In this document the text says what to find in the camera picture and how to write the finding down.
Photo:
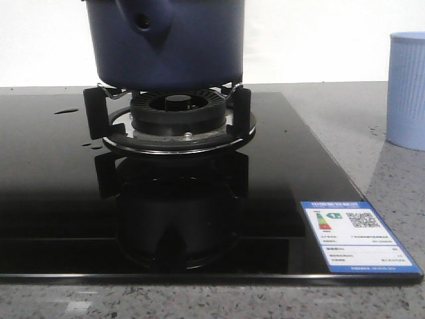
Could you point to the blue energy label sticker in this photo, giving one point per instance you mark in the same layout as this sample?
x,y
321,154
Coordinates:
x,y
354,239

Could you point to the black glass gas stove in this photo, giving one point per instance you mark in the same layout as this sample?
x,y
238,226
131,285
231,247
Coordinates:
x,y
72,211

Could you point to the light blue ribbed cup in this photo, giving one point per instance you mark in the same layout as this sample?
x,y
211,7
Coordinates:
x,y
405,98

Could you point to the dark blue cooking pot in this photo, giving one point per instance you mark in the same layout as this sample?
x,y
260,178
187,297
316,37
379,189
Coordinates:
x,y
167,45

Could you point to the black gas burner head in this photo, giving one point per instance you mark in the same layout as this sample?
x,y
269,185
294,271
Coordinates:
x,y
175,113

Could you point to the black metal pot support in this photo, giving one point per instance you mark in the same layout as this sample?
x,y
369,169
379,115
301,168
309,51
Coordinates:
x,y
118,134

